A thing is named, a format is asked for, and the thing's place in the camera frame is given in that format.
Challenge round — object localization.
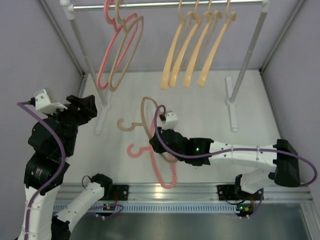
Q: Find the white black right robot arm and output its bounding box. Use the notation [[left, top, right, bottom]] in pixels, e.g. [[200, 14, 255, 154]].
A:
[[149, 127, 301, 199]]

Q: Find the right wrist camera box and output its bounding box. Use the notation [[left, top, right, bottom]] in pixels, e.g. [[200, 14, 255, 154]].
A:
[[161, 111, 178, 130]]

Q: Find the cream hanger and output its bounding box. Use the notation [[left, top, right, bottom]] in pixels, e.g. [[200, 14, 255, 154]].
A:
[[182, 0, 222, 88], [159, 0, 203, 91], [161, 0, 211, 89], [197, 0, 237, 87]]

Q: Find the white right rack foot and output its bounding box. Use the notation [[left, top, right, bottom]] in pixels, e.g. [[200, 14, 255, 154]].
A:
[[225, 76, 239, 132]]

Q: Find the aluminium right corner frame post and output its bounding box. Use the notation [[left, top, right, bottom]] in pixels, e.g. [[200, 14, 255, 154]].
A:
[[259, 0, 307, 75]]

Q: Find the pink thick hanger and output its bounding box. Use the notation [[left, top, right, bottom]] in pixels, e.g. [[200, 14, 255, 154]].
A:
[[127, 120, 177, 189], [96, 0, 124, 91]]

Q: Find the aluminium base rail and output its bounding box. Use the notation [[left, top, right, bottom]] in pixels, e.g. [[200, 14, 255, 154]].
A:
[[57, 181, 313, 204]]

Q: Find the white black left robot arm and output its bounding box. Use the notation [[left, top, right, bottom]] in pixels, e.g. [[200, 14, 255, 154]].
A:
[[17, 92, 113, 240]]

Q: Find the grey slotted cable duct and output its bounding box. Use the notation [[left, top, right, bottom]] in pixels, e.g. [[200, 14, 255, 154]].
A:
[[87, 202, 240, 214]]

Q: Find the white left rack foot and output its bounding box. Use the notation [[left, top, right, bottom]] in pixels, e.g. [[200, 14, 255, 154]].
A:
[[94, 88, 112, 136]]

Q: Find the white rack foot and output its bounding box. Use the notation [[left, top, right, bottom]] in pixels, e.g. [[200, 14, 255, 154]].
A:
[[225, 76, 239, 132], [94, 88, 112, 136]]

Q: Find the silver horizontal rack bar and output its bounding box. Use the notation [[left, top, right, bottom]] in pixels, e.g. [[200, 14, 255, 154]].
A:
[[71, 0, 270, 12]]

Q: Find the beige thick hanger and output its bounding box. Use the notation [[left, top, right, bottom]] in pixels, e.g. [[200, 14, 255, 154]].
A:
[[116, 96, 180, 165], [108, 0, 145, 92]]

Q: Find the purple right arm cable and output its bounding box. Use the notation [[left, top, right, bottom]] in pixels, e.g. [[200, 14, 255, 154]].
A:
[[153, 104, 318, 218]]

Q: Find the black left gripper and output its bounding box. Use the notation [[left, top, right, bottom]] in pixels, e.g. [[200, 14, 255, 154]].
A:
[[45, 93, 98, 156]]

